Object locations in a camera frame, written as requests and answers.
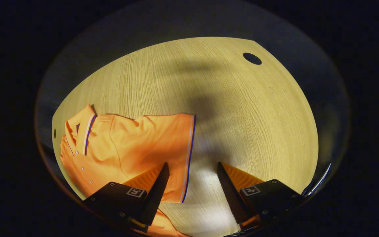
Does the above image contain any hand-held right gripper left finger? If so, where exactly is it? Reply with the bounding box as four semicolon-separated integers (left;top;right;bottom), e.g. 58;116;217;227
84;162;170;233

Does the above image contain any orange T-shirt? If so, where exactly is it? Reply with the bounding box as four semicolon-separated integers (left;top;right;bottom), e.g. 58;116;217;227
60;105;196;237

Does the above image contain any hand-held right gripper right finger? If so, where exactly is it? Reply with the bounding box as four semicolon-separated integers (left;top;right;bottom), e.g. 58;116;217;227
217;162;305;231

